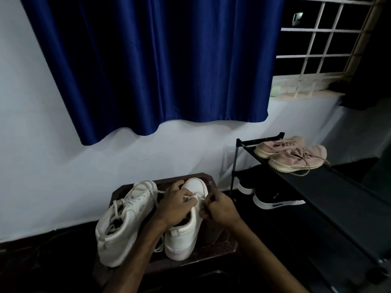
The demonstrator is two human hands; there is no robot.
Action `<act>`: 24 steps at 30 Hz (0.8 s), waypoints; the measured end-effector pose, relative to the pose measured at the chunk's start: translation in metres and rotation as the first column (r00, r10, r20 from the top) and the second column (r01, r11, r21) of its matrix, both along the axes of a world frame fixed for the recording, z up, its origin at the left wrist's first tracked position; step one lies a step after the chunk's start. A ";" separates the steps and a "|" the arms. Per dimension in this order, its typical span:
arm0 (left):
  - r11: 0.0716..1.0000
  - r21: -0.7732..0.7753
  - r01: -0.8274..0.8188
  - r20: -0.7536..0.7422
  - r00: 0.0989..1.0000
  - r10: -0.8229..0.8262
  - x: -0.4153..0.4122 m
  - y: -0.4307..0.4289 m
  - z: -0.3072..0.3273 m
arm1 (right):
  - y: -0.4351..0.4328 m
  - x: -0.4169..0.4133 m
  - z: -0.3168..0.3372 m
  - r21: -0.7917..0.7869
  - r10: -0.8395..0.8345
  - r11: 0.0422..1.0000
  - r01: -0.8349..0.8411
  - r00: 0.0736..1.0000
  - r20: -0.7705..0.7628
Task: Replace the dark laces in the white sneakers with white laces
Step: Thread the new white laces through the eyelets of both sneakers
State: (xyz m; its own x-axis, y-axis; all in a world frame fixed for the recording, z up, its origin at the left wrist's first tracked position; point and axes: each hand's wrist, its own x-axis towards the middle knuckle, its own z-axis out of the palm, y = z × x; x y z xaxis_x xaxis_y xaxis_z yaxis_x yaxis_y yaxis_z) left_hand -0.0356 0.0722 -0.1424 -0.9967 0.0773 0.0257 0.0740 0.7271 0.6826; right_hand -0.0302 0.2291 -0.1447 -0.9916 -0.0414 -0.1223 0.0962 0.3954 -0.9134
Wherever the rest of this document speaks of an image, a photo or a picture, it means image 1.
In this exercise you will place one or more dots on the person's right hand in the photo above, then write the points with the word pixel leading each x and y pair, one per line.
pixel 221 209

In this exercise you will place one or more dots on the person's left hand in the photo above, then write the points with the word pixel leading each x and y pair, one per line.
pixel 174 207

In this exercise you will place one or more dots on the person's right forearm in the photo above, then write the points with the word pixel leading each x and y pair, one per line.
pixel 268 262

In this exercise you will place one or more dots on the person's left forearm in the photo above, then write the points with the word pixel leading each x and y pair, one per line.
pixel 131 262

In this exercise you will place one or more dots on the black sneaker white sole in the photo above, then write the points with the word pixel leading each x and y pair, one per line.
pixel 275 204
pixel 246 189

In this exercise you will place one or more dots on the dark brown plastic stool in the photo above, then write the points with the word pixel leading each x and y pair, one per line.
pixel 220 244

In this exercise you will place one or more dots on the pink sneaker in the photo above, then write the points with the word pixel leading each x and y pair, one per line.
pixel 293 161
pixel 268 149

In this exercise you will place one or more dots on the black shoe rack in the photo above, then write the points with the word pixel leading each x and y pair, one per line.
pixel 336 204

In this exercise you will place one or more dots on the small green block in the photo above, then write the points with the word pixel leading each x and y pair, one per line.
pixel 274 90

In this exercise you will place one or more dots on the blue curtain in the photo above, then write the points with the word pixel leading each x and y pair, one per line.
pixel 369 57
pixel 152 57

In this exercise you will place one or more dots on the white window grille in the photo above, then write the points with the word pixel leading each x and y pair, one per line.
pixel 311 48

